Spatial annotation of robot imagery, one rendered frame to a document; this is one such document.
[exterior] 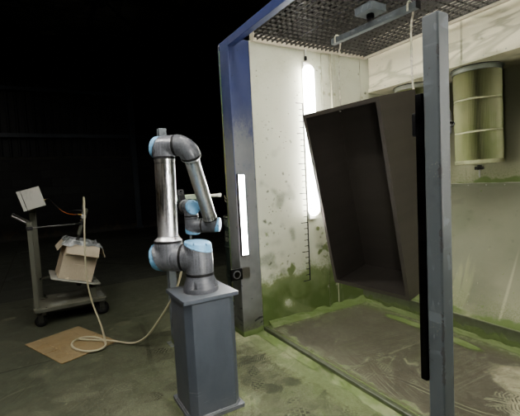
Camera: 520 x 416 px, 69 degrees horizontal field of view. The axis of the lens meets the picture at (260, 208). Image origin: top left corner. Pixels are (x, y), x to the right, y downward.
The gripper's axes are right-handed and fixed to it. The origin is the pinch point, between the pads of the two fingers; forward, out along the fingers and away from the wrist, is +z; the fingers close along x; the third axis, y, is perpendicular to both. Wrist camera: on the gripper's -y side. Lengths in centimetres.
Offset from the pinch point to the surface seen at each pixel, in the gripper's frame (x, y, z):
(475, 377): 122, 105, -141
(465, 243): 206, 46, -85
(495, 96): 208, -64, -108
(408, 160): 104, -19, -114
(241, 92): 56, -79, -3
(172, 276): -1, 56, 17
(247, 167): 57, -22, -3
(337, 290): 143, 90, -4
